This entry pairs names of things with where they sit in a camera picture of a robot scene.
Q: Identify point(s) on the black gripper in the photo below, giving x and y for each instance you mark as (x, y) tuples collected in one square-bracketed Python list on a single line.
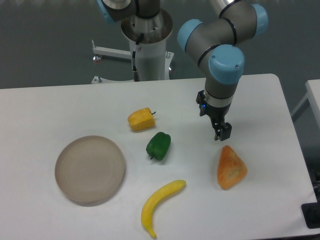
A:
[(217, 115)]

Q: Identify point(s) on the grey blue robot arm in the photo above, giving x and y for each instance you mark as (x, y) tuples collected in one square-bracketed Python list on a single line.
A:
[(212, 46)]

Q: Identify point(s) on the green bell pepper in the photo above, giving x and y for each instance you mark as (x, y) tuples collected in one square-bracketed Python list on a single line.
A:
[(158, 146)]

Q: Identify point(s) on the yellow bell pepper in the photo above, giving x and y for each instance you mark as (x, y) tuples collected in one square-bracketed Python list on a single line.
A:
[(141, 119)]

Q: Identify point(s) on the orange triangular bread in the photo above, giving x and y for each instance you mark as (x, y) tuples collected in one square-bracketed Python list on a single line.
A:
[(231, 168)]

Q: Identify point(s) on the yellow banana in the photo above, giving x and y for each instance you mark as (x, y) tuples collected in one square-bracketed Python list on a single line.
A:
[(160, 195)]

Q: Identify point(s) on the white side table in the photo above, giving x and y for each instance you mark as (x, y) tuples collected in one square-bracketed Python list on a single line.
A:
[(310, 99)]

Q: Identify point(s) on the black device at table edge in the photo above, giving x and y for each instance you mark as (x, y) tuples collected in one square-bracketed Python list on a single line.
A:
[(311, 214)]

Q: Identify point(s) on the beige round plate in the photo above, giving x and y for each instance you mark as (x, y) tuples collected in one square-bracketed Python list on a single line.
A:
[(90, 170)]

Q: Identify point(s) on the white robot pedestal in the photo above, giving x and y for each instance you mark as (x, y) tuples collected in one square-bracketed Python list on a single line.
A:
[(147, 38)]

